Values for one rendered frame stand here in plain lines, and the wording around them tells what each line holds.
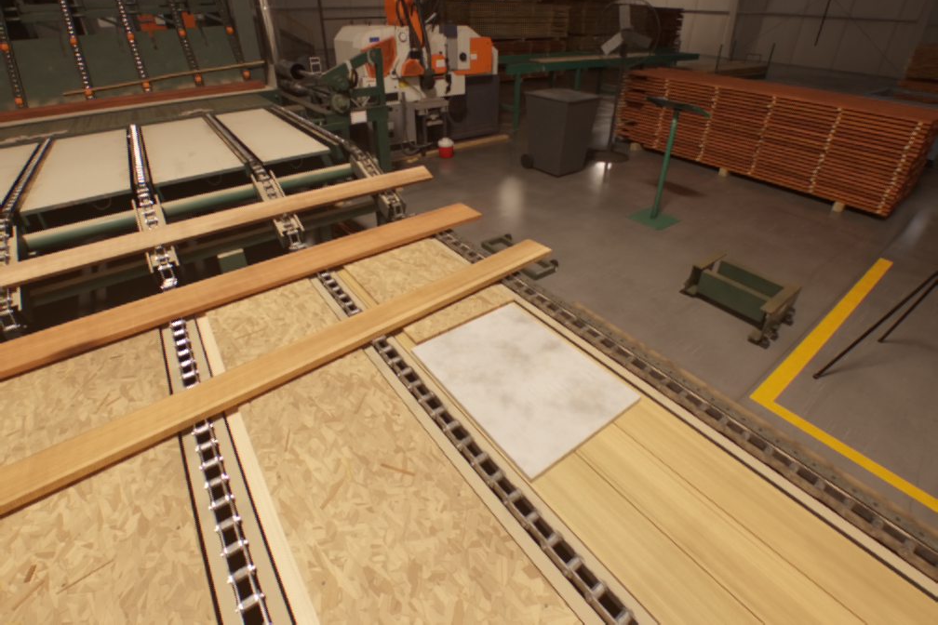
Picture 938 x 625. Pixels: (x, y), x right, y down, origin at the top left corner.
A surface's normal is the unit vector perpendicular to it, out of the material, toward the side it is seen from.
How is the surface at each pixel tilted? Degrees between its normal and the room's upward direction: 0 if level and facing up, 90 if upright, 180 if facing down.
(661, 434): 0
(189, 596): 0
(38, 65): 46
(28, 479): 0
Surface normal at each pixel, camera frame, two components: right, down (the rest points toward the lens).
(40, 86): 0.43, -0.28
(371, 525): 0.00, -0.85
